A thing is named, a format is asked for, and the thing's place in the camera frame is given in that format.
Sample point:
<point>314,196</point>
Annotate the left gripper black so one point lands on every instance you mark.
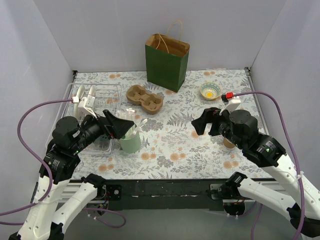
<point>107,125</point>

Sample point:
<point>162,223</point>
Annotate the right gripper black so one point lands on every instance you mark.
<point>214,122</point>

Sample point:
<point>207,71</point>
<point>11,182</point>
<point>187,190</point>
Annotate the brown paper coffee cup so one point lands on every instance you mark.
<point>228,144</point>

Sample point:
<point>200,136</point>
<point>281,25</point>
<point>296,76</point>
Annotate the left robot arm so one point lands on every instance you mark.
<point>45,221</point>

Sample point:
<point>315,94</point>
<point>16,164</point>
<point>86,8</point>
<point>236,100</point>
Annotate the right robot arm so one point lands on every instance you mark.
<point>302,198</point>

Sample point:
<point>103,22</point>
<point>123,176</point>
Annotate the green utensil cup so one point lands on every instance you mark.
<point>130,144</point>

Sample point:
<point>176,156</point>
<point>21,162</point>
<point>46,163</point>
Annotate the yellow patterned ceramic bowl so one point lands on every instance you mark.
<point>210,90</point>

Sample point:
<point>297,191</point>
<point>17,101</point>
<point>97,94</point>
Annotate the white plate right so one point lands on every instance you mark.
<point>91,93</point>

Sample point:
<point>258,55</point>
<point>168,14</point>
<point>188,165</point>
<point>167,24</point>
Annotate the white plate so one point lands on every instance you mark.
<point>76,100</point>
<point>91,93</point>

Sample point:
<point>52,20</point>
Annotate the white plate left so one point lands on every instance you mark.
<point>76,100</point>

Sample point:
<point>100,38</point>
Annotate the brown cardboard cup carrier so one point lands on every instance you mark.
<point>149,102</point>

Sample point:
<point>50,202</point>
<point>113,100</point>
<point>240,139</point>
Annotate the floral tablecloth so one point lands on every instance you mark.
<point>170,147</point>

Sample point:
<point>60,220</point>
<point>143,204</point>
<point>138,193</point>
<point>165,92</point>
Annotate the green paper bag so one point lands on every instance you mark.
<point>166,60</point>

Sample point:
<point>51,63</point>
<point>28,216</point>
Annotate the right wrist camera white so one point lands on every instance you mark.
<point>230,101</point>

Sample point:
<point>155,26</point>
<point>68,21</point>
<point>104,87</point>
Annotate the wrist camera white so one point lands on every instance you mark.
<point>86,107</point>
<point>230,101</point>

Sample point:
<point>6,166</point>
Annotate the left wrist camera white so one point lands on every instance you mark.
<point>86,107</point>

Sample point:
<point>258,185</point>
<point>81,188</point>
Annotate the white wire dish rack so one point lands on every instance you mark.
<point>74,133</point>

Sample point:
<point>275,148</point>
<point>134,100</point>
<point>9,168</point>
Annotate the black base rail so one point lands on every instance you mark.
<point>162,194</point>

